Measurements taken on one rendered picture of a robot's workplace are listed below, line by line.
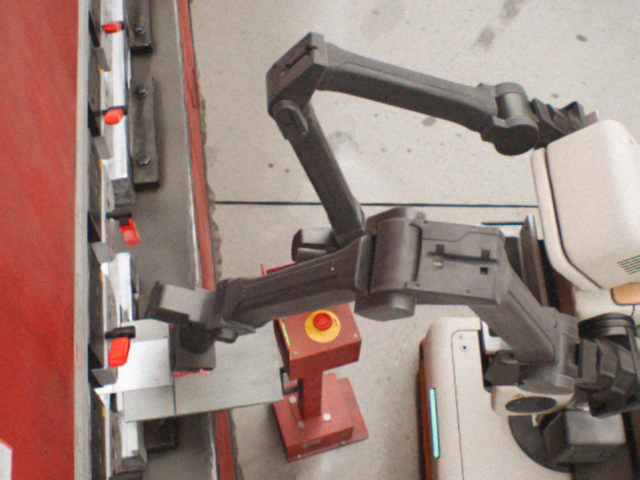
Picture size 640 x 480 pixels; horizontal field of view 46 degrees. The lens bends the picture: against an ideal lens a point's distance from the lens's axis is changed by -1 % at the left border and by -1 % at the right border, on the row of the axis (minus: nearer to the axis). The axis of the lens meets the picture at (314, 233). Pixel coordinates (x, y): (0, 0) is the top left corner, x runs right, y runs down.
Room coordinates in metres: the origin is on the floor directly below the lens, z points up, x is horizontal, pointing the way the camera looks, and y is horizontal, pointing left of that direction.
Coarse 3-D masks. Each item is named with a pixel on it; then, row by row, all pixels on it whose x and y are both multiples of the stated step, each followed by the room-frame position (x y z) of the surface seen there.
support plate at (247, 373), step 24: (144, 336) 0.53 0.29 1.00; (240, 336) 0.53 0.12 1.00; (264, 336) 0.53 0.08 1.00; (216, 360) 0.49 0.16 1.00; (240, 360) 0.49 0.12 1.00; (264, 360) 0.49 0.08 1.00; (192, 384) 0.44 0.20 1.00; (216, 384) 0.45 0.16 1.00; (240, 384) 0.45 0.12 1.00; (264, 384) 0.45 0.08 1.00; (144, 408) 0.40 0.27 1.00; (168, 408) 0.40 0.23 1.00; (192, 408) 0.40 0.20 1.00; (216, 408) 0.40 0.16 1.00
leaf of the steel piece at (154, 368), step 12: (168, 336) 0.52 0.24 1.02; (132, 348) 0.51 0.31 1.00; (144, 348) 0.51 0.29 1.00; (156, 348) 0.51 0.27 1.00; (168, 348) 0.50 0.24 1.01; (132, 360) 0.48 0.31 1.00; (144, 360) 0.48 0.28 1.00; (156, 360) 0.48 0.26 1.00; (168, 360) 0.48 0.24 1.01; (120, 372) 0.46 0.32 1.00; (132, 372) 0.46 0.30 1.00; (144, 372) 0.46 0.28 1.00; (156, 372) 0.46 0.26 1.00; (168, 372) 0.46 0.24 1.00; (120, 384) 0.44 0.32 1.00; (132, 384) 0.44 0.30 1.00; (144, 384) 0.44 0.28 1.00; (156, 384) 0.44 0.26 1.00; (168, 384) 0.44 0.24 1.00
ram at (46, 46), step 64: (0, 0) 0.58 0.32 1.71; (64, 0) 0.83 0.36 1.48; (0, 64) 0.51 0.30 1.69; (64, 64) 0.72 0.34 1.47; (0, 128) 0.44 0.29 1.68; (64, 128) 0.61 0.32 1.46; (0, 192) 0.38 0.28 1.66; (64, 192) 0.52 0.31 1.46; (0, 256) 0.32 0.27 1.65; (64, 256) 0.43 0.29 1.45; (0, 320) 0.26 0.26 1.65; (64, 320) 0.35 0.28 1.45; (0, 384) 0.21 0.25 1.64; (64, 384) 0.28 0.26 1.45; (64, 448) 0.21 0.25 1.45
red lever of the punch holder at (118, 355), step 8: (120, 328) 0.43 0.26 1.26; (128, 328) 0.43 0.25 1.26; (112, 336) 0.42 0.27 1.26; (120, 336) 0.41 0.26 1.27; (128, 336) 0.42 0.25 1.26; (112, 344) 0.39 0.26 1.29; (120, 344) 0.39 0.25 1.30; (128, 344) 0.39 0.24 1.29; (112, 352) 0.37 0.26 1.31; (120, 352) 0.37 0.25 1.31; (128, 352) 0.38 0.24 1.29; (112, 360) 0.36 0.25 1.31; (120, 360) 0.36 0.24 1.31
